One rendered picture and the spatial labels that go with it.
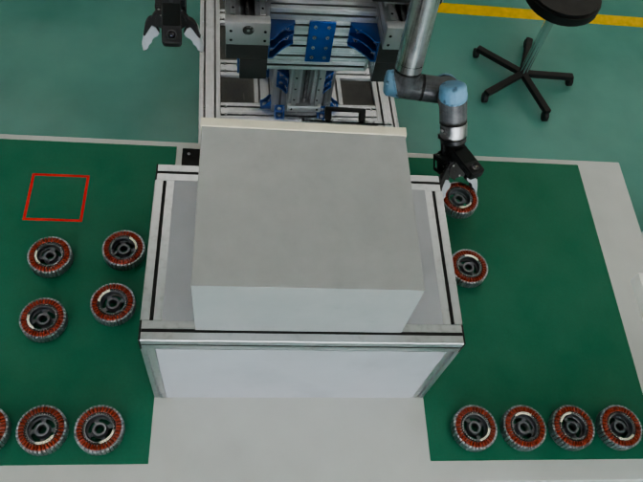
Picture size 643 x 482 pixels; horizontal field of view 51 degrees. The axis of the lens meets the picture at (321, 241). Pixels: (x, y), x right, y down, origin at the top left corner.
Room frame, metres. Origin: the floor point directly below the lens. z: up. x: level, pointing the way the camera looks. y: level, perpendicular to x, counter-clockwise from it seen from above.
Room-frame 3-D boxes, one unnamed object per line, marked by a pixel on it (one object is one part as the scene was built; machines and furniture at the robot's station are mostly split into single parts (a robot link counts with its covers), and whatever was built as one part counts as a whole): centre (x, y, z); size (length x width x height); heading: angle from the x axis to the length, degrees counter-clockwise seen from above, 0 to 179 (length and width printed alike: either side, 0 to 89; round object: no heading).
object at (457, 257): (1.03, -0.43, 0.77); 0.11 x 0.11 x 0.04
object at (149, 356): (0.61, 0.33, 0.91); 0.28 x 0.03 x 0.32; 14
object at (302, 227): (0.76, 0.05, 1.22); 0.44 x 0.39 x 0.20; 104
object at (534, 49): (2.68, -0.81, 0.28); 0.54 x 0.49 x 0.56; 14
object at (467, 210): (1.21, -0.36, 0.83); 0.11 x 0.11 x 0.04
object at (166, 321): (0.76, 0.03, 1.09); 0.68 x 0.44 x 0.05; 104
